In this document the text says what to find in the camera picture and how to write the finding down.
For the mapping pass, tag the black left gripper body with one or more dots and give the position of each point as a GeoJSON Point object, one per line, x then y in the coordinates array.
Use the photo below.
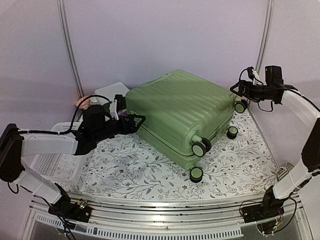
{"type": "Point", "coordinates": [104, 133]}

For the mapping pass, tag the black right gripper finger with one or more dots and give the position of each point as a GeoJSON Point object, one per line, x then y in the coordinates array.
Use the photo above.
{"type": "Point", "coordinates": [254, 76]}
{"type": "Point", "coordinates": [241, 89]}

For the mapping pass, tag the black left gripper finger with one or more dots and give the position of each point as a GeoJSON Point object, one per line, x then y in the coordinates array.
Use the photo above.
{"type": "Point", "coordinates": [133, 122]}
{"type": "Point", "coordinates": [117, 105]}

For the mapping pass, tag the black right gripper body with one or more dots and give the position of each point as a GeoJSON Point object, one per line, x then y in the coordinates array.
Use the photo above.
{"type": "Point", "coordinates": [257, 95]}

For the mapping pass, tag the green hard-shell suitcase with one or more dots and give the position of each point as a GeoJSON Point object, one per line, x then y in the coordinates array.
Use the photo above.
{"type": "Point", "coordinates": [184, 116]}

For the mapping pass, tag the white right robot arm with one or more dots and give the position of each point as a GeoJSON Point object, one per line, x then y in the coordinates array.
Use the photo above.
{"type": "Point", "coordinates": [306, 131]}

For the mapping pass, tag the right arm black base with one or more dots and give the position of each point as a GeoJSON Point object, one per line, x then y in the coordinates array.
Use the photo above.
{"type": "Point", "coordinates": [269, 207]}

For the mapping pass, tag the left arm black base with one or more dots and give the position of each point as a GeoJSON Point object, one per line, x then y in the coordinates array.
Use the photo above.
{"type": "Point", "coordinates": [64, 208]}

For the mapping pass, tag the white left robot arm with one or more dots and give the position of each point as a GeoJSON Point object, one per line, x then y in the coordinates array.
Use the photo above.
{"type": "Point", "coordinates": [97, 125]}

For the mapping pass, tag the white green drawer box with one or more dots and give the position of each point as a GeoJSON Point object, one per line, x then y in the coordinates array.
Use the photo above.
{"type": "Point", "coordinates": [110, 91]}

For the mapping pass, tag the floral white table mat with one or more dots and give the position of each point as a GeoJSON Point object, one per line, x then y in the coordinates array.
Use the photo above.
{"type": "Point", "coordinates": [127, 167]}

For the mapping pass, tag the white perforated plastic basket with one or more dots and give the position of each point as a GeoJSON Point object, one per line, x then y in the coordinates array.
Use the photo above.
{"type": "Point", "coordinates": [56, 160]}

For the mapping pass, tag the white ribbed round object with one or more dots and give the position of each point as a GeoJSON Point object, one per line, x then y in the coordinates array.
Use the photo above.
{"type": "Point", "coordinates": [283, 170]}

